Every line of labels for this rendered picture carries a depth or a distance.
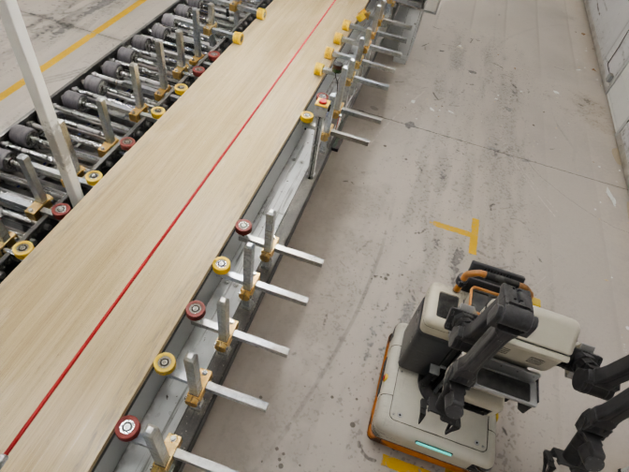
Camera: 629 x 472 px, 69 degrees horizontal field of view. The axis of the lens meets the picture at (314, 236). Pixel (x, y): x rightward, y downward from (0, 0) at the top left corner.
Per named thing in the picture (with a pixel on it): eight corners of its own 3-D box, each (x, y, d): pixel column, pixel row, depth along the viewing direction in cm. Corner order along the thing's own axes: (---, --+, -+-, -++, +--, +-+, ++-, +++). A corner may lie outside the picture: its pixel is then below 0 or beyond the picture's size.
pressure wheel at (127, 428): (137, 451, 161) (131, 441, 153) (115, 445, 162) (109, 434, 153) (148, 429, 167) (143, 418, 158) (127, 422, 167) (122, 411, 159)
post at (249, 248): (252, 306, 219) (255, 243, 183) (249, 312, 217) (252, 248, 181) (244, 303, 219) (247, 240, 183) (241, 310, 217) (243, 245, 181)
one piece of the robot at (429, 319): (398, 338, 276) (446, 252, 214) (487, 369, 271) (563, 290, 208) (387, 389, 255) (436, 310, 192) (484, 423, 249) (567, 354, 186)
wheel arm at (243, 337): (289, 352, 195) (290, 347, 192) (286, 359, 193) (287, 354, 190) (195, 318, 199) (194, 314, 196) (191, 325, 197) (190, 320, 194)
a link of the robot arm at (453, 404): (476, 372, 151) (450, 362, 152) (480, 396, 141) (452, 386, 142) (462, 398, 156) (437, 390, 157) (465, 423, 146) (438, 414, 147)
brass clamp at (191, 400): (214, 377, 182) (213, 372, 178) (198, 409, 173) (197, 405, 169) (199, 372, 182) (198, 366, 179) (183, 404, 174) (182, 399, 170)
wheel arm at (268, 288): (308, 302, 209) (309, 297, 206) (305, 307, 207) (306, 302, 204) (219, 272, 213) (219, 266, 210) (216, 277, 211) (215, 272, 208)
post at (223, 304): (229, 356, 206) (228, 297, 170) (226, 362, 204) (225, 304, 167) (223, 353, 206) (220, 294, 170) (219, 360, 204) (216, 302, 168)
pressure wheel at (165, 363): (157, 386, 177) (153, 373, 169) (156, 366, 182) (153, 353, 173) (179, 381, 179) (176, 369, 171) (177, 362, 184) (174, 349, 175)
